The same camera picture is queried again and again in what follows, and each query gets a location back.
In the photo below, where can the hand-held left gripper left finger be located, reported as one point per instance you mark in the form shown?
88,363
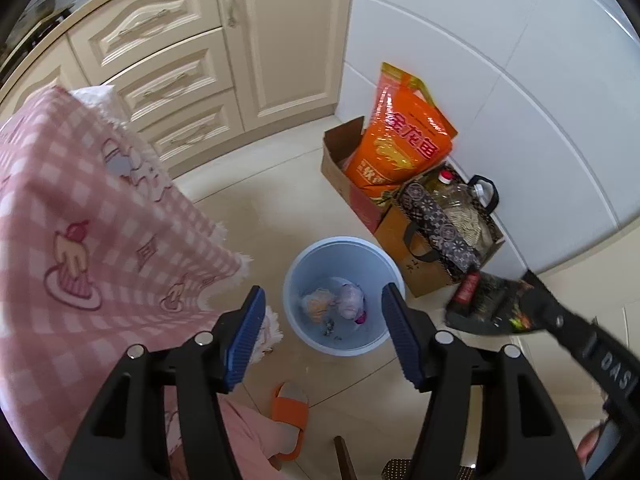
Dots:
245,340

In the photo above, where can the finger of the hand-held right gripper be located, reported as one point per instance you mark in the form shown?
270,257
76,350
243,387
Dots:
555,310

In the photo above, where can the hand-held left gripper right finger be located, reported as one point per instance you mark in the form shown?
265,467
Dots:
400,335

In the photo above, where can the clear plastic wrap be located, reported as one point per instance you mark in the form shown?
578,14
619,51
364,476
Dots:
350,297

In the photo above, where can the dark snack wrapper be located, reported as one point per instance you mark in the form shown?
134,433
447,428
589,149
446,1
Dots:
480,300

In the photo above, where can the blue plastic bin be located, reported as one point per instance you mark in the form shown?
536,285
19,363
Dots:
310,270

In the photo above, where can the person's right hand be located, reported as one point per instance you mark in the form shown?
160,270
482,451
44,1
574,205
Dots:
589,447

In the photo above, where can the orange slipper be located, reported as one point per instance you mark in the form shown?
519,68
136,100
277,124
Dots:
287,410

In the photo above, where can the person's pink trouser leg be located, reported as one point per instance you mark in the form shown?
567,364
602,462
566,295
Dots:
240,435

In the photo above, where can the bag of dried noodles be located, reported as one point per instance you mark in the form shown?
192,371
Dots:
465,222

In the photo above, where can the dark patterned stool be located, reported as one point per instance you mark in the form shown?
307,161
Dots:
395,470

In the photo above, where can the brown wooden chair leg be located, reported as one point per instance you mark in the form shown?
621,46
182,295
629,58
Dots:
345,460

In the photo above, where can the clear cooking oil bottle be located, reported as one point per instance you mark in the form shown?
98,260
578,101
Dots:
455,195

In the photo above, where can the open cardboard box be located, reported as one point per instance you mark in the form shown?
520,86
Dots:
340,160

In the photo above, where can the orange rice bag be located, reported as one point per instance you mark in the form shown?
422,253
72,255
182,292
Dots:
400,140

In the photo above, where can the pink checked tablecloth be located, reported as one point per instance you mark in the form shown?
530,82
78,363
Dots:
75,185

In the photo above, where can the cream base cabinet unit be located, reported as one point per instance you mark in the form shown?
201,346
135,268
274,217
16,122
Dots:
280,50

